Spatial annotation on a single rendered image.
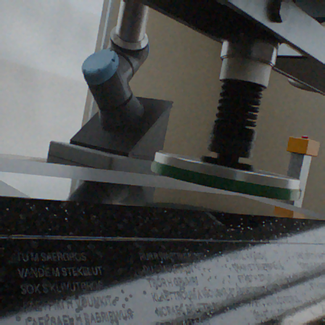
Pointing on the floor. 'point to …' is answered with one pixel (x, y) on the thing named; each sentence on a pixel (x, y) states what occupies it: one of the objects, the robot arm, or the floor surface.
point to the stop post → (300, 162)
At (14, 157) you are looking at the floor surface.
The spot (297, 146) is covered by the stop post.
